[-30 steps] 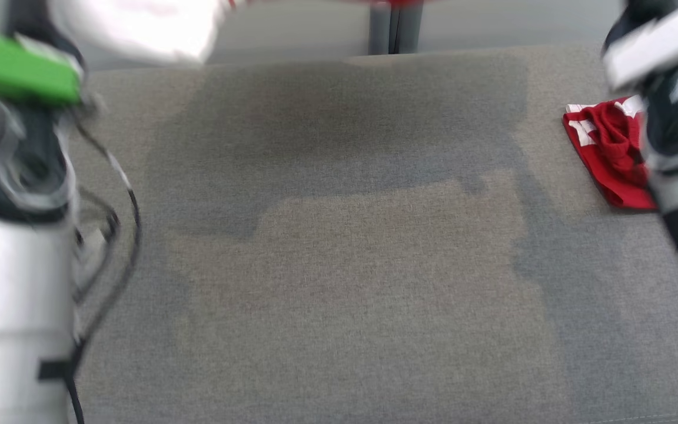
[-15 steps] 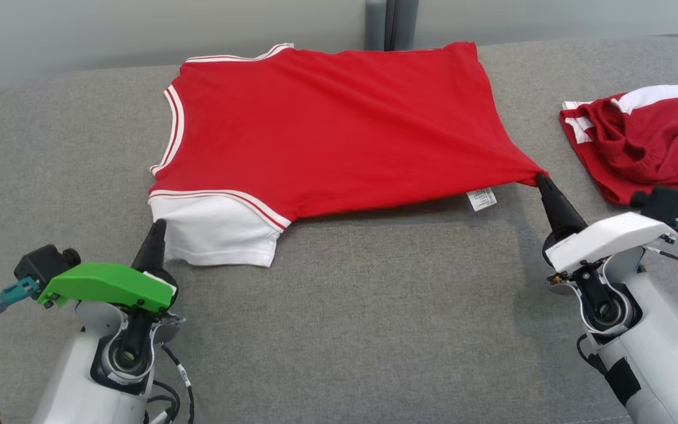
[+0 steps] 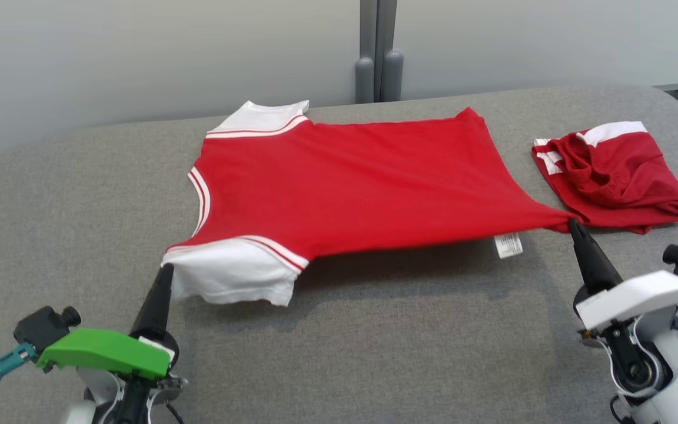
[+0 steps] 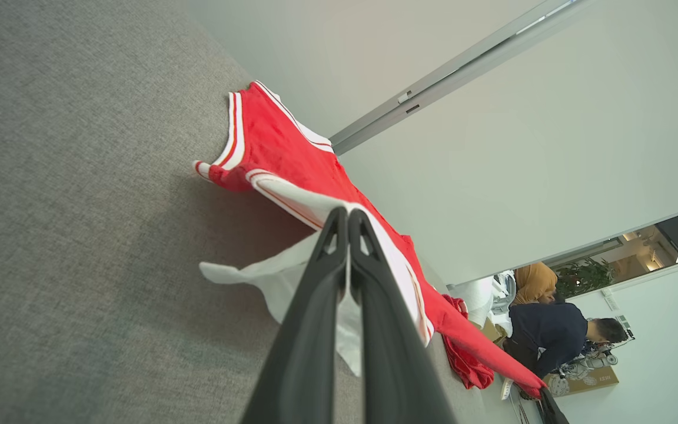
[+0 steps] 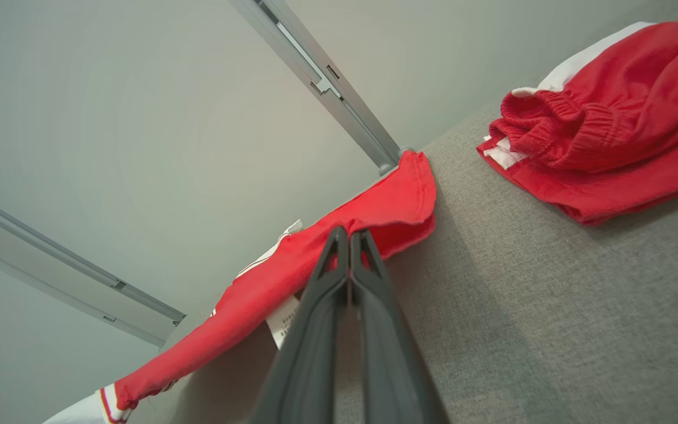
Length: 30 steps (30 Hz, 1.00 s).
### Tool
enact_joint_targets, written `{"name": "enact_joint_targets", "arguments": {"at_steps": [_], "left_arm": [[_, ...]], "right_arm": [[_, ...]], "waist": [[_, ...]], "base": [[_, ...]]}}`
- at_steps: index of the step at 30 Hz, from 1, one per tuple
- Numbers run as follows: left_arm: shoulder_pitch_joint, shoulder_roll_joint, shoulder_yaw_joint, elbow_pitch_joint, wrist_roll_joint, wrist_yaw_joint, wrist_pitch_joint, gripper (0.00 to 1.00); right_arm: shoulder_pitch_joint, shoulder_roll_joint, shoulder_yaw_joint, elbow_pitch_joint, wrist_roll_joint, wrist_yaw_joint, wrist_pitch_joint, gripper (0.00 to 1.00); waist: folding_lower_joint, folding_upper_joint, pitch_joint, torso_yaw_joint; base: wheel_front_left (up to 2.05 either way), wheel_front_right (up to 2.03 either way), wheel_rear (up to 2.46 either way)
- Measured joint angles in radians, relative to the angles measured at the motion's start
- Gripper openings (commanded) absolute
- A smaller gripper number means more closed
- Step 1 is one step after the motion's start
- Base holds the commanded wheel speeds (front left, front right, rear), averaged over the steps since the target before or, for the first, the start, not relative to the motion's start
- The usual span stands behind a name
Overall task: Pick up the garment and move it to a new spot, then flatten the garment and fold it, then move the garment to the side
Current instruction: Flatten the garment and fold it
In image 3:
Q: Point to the red shorts with white stripe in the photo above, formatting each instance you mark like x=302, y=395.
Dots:
x=627, y=182

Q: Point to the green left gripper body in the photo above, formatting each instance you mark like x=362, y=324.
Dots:
x=103, y=350

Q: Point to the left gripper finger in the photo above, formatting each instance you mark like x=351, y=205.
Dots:
x=153, y=318

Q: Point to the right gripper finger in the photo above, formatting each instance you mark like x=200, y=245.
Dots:
x=595, y=268

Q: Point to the grey partition post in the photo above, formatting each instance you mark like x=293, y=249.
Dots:
x=392, y=76
x=364, y=82

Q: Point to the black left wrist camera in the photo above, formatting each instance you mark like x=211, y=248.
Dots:
x=42, y=330

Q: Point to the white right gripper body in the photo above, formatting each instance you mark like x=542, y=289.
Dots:
x=639, y=297

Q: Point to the red white sports jersey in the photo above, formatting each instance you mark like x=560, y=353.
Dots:
x=345, y=188

